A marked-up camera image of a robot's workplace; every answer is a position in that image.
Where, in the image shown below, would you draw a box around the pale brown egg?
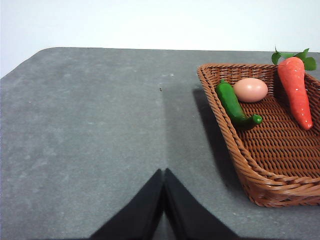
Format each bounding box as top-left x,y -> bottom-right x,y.
233,77 -> 269,104

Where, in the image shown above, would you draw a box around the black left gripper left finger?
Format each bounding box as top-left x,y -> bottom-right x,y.
89,168 -> 165,240

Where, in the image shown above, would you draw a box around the brown wicker basket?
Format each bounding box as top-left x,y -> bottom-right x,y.
196,62 -> 320,209

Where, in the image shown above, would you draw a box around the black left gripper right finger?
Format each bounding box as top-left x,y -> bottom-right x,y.
163,167 -> 241,240

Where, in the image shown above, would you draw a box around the green toy chili pepper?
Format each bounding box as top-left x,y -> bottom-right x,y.
215,79 -> 264,131

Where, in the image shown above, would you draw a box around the orange toy carrot, green leaves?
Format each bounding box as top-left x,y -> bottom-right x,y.
271,45 -> 318,131

